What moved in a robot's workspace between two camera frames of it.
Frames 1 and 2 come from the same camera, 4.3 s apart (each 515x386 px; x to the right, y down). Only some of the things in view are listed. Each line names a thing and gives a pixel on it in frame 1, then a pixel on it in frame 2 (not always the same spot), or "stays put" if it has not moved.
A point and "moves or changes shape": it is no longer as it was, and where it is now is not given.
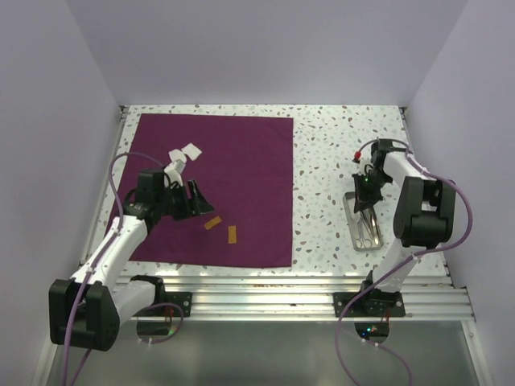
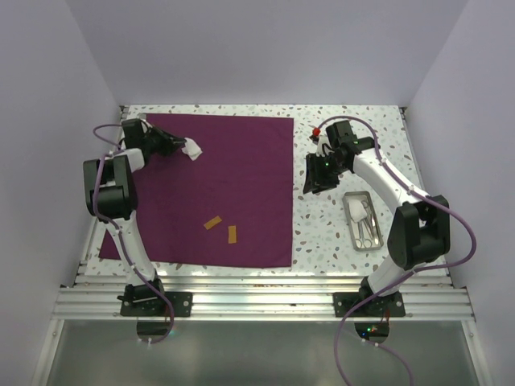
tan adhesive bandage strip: [232, 234] stays put
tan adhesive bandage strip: [212, 223] stays put
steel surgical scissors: [365, 236] stays put
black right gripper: [364, 199] -> [314, 175]
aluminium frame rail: [427, 297] stays put
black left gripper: [195, 205] -> [170, 142]
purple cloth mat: [245, 169] stays put
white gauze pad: [191, 150] moves or changes shape
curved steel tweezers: [375, 227] stays put
